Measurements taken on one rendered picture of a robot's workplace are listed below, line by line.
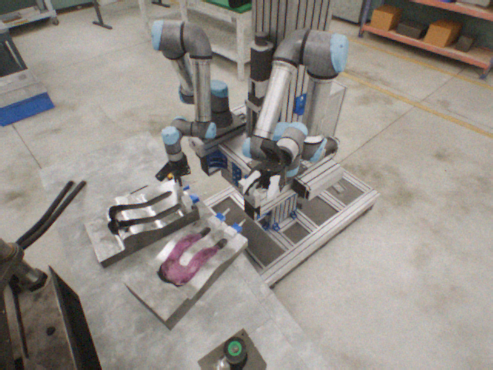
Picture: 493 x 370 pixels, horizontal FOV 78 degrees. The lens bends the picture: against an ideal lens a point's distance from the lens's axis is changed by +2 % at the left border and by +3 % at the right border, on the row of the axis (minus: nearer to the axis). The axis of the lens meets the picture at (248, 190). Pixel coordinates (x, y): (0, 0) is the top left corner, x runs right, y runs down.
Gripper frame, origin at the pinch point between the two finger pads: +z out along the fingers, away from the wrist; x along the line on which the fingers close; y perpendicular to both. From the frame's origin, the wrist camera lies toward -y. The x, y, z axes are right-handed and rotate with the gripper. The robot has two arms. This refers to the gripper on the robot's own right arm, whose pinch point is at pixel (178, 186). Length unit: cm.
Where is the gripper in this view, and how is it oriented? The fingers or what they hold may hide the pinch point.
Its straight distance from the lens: 164.3
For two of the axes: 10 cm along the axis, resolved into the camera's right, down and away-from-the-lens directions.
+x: -5.7, -6.1, 5.6
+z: 0.0, 6.8, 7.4
